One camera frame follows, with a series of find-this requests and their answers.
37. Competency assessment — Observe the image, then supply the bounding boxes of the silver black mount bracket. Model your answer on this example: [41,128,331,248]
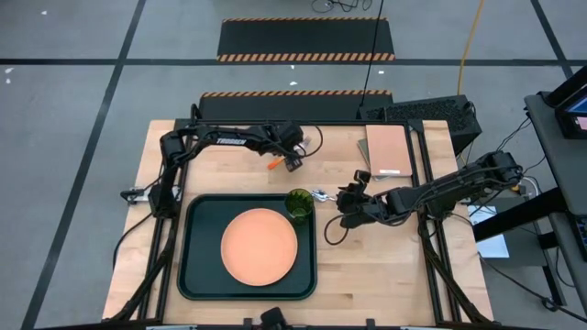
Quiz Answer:
[119,186,155,205]

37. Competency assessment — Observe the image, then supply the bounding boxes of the coiled black cables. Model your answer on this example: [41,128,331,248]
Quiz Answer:
[310,0,373,14]

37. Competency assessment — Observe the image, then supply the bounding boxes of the green faceted cup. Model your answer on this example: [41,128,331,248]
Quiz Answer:
[283,188,316,226]

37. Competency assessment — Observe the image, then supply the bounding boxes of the orange round plate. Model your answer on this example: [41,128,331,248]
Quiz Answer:
[220,207,299,288]

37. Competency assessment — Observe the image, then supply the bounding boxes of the fork with orange handle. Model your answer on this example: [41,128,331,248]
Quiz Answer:
[268,135,313,171]

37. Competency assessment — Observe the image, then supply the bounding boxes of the black computer tower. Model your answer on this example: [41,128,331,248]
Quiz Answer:
[360,94,482,155]

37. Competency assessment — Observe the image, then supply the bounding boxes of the spoon with yellow handle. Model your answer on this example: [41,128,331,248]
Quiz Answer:
[310,188,339,204]

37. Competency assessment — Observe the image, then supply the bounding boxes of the dark green tray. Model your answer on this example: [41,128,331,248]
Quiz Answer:
[177,192,318,303]

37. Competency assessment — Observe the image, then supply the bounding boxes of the black aluminium frame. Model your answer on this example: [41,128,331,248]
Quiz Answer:
[103,103,494,330]

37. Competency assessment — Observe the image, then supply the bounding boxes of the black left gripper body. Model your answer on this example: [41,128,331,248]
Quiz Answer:
[272,119,306,160]

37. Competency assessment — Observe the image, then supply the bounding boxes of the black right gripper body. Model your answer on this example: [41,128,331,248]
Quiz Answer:
[342,170,385,229]

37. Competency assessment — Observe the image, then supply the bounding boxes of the yellow cable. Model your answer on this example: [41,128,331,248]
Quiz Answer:
[456,0,524,192]

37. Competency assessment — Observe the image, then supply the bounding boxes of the pink notebook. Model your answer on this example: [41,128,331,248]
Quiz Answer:
[365,124,414,179]

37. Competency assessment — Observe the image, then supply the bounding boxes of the grey side table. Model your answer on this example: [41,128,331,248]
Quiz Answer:
[525,91,587,276]

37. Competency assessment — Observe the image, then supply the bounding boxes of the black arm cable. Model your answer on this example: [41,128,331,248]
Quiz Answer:
[112,211,155,271]

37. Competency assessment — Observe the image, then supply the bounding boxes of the white paper sheet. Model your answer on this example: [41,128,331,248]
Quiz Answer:
[467,205,511,260]

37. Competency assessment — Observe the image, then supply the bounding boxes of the large black striped cable ramp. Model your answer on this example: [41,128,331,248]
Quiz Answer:
[216,16,396,63]

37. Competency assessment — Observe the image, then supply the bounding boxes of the long black cable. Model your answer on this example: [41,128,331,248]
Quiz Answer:
[357,0,385,120]

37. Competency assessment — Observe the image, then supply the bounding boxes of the black monitor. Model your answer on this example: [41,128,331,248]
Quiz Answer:
[548,66,587,139]

